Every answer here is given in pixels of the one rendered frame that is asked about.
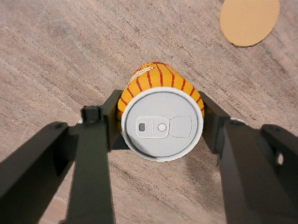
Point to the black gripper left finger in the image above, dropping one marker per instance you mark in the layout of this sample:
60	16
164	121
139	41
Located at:
32	174

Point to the black square coaster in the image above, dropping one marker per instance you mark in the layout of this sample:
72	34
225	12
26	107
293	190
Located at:
120	143

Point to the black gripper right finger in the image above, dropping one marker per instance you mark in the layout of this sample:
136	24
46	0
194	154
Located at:
251	191

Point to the orange striped drink can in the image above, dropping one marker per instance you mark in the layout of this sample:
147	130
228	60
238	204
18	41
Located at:
160	114

